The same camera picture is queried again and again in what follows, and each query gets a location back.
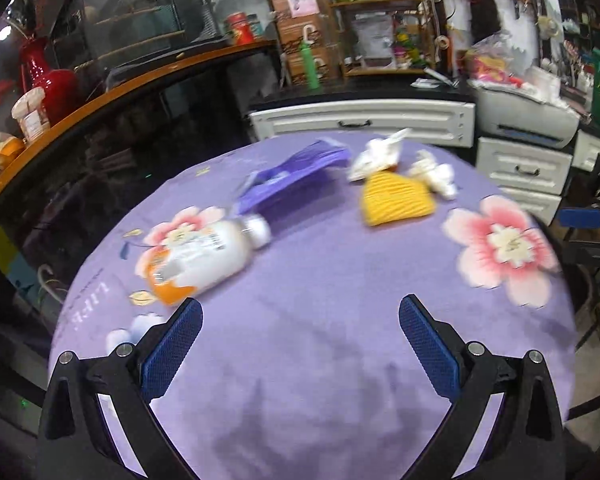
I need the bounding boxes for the white umbrella handle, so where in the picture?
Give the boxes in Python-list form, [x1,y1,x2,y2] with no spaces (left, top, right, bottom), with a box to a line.
[36,261,69,307]

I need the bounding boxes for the glass display cage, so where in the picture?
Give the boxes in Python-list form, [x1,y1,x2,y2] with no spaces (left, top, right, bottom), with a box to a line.
[54,0,222,69]

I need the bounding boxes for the clear plastic snack cup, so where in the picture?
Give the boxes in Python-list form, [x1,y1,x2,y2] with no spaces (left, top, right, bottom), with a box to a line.
[10,86,52,144]

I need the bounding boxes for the brown printed box stack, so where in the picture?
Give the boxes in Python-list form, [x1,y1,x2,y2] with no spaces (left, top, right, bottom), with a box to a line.
[269,0,339,87]

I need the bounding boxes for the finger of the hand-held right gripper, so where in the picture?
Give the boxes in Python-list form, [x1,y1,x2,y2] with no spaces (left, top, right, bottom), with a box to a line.
[555,198,600,234]
[562,239,600,274]

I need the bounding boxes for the green bottle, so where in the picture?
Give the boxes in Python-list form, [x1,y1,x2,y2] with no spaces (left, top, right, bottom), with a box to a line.
[299,42,324,93]

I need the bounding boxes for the red tin can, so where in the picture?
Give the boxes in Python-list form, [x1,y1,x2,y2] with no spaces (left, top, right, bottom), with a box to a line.
[224,12,256,46]

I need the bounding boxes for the orange white plastic bottle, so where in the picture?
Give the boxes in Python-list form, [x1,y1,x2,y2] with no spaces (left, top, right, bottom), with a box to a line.
[137,214,273,307]

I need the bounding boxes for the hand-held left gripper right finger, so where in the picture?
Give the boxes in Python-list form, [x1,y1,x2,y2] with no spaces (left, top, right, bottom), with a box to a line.
[399,294,566,480]

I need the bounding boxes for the wooden desk rack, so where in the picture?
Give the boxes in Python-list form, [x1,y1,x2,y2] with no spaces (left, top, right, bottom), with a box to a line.
[329,0,442,78]

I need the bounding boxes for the plastic bag red packets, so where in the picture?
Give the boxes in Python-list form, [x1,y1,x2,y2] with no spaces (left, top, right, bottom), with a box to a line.
[462,31,524,87]

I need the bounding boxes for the white wide drawer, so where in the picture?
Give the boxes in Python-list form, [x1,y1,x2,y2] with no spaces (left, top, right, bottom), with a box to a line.
[248,99,477,149]

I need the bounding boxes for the purple plastic packet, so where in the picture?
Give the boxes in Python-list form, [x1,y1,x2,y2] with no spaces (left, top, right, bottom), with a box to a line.
[234,139,352,214]

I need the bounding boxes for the white printer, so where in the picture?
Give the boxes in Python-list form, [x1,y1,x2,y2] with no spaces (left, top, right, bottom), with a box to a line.
[472,79,582,149]

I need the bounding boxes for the red vase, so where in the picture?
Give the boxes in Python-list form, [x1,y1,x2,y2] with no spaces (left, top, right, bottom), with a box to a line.
[18,36,79,127]

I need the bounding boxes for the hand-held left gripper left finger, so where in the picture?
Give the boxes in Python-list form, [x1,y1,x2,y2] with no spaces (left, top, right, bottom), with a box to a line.
[37,297,206,480]

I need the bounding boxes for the wooden counter shelf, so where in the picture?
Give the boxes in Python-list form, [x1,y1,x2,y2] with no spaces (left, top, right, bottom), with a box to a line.
[0,39,279,212]

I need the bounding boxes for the yellow foam fruit net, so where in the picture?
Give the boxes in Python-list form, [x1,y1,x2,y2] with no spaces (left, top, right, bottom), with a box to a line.
[360,172,439,228]

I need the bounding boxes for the purple floral tablecloth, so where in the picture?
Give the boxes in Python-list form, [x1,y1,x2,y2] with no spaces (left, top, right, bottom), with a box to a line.
[47,130,579,480]

